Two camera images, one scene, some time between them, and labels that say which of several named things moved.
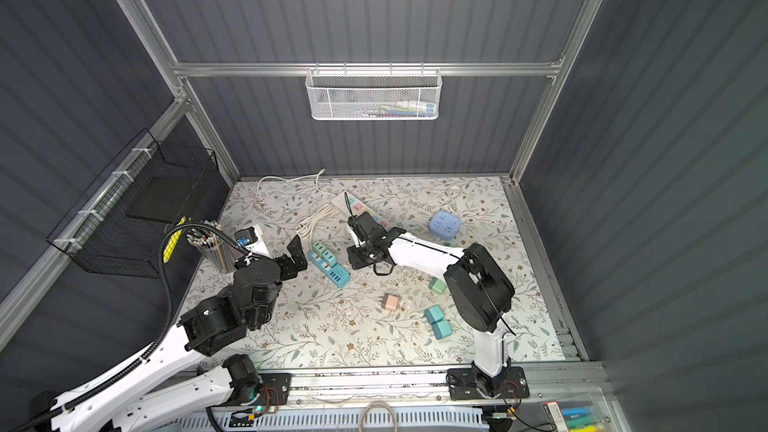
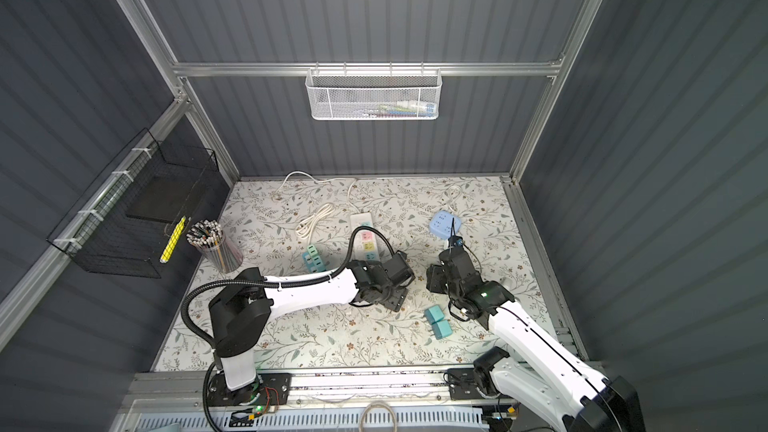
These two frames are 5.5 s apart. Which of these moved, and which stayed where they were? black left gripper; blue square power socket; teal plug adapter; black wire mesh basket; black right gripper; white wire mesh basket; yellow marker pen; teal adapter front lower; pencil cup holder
Moved: black left gripper; black right gripper; teal plug adapter
Stayed: white wire mesh basket; yellow marker pen; black wire mesh basket; pencil cup holder; blue square power socket; teal adapter front lower
